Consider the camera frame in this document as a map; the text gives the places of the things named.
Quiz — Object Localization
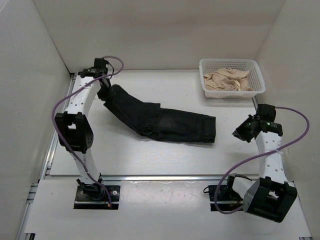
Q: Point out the aluminium front frame rail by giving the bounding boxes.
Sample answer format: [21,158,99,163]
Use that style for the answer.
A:
[37,174,223,183]

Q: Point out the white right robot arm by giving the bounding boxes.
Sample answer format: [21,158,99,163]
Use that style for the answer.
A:
[224,115,298,223]

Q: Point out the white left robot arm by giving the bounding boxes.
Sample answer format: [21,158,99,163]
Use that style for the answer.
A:
[54,66,111,200]

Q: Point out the white plastic basket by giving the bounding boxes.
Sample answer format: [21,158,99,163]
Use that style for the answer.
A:
[199,58,266,99]

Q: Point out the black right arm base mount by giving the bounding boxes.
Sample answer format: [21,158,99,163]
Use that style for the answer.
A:
[203,185,243,212]

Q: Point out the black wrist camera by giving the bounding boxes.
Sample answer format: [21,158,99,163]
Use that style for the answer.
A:
[256,103,276,122]
[93,58,109,72]

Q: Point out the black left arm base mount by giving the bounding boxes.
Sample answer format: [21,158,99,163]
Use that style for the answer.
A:
[73,184,121,210]

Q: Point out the black trousers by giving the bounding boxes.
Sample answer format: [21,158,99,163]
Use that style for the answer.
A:
[103,84,216,144]

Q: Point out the beige trousers in basket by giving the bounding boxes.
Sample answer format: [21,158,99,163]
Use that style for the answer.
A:
[203,68,253,92]

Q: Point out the aluminium left frame rail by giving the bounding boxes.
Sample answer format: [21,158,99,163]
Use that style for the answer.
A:
[16,73,77,240]

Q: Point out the aluminium right frame rail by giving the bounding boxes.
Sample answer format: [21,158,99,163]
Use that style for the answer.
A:
[251,96,313,240]

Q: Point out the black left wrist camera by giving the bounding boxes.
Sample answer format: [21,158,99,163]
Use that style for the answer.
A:
[93,58,109,72]

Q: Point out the aluminium frame rail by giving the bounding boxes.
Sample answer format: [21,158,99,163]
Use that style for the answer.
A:
[251,96,313,240]
[16,73,77,240]
[37,174,223,183]

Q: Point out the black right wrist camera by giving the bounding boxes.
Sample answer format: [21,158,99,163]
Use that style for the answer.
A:
[256,103,276,122]

